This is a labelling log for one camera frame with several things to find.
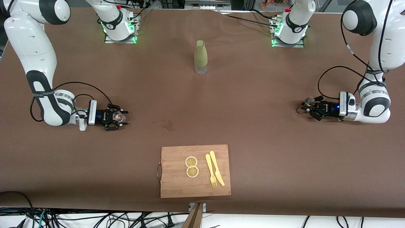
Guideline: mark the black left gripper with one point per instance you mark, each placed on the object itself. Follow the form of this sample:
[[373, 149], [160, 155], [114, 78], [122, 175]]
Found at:
[[329, 109]]

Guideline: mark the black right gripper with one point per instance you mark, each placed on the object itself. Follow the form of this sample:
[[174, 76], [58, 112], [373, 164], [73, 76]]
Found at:
[[102, 116]]

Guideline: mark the small clear glass cup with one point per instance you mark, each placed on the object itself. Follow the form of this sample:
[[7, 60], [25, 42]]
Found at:
[[119, 117]]

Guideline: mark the steel hourglass jigger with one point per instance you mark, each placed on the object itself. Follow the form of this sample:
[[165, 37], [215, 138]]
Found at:
[[309, 101]]

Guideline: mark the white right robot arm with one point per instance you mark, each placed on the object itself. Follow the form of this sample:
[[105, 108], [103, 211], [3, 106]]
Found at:
[[34, 47]]

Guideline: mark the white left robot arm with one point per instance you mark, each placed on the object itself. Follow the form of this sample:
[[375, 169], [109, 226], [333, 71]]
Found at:
[[384, 38]]

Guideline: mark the brown table cover sheet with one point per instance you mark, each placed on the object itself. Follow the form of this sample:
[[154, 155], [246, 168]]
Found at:
[[269, 142]]

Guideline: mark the lemon slice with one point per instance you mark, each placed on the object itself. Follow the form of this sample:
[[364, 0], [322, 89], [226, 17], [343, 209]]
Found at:
[[191, 161], [192, 172]]

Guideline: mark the wooden cutting board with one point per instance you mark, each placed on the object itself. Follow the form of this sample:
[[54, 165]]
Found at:
[[177, 183]]

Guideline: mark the green sleeved glass bottle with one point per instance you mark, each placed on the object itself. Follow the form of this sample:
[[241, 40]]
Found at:
[[200, 53]]

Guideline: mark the yellow plastic fork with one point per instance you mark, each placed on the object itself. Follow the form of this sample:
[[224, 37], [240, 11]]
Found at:
[[210, 169]]

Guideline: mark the colourful packaged items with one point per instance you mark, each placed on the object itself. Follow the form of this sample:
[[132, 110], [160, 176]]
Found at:
[[272, 3]]

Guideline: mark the yellow plastic knife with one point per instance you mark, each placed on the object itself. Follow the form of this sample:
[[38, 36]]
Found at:
[[216, 167]]

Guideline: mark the grey equipment box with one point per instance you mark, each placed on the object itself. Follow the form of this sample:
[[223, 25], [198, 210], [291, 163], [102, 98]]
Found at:
[[205, 4]]

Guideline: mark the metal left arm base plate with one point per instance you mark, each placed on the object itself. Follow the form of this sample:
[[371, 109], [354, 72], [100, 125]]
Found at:
[[288, 45]]

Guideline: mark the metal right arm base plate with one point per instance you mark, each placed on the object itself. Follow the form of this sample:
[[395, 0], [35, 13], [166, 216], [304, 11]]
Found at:
[[120, 41]]

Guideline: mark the metal bracket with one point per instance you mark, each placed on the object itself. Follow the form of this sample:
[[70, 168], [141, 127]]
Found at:
[[204, 206]]

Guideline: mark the brown slanted post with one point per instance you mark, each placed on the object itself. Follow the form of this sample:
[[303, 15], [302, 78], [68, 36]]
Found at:
[[194, 218]]

